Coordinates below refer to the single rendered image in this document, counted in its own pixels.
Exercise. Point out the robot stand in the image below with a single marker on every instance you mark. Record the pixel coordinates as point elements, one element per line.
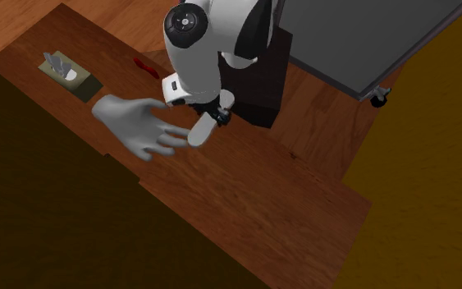
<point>260,86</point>

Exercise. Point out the olive tissue box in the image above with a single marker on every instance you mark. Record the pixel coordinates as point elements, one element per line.
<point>79,82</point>

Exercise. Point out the grey glove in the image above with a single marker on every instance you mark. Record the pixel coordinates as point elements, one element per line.
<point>128,120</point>

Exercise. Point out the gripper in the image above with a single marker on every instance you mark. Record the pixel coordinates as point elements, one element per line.
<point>211,109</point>

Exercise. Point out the red elongated object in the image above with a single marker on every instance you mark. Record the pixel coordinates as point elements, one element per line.
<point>147,69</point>

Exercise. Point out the brown wooden table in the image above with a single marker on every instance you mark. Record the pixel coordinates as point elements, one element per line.
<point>254,200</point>

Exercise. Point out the grey cabinet on casters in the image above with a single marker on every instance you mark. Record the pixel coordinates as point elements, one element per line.
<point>346,36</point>

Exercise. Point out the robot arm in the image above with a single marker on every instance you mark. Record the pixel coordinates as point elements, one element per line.
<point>192,60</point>

